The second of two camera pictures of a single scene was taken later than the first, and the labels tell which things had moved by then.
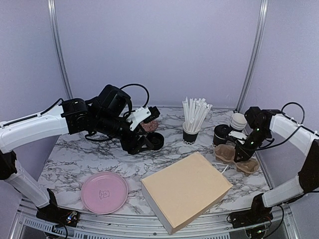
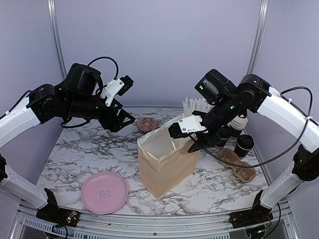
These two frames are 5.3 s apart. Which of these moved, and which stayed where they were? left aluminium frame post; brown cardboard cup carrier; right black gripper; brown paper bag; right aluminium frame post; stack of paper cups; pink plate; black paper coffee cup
Moved: brown cardboard cup carrier; brown paper bag; right black gripper
Stayed: black paper coffee cup; stack of paper cups; right aluminium frame post; pink plate; left aluminium frame post
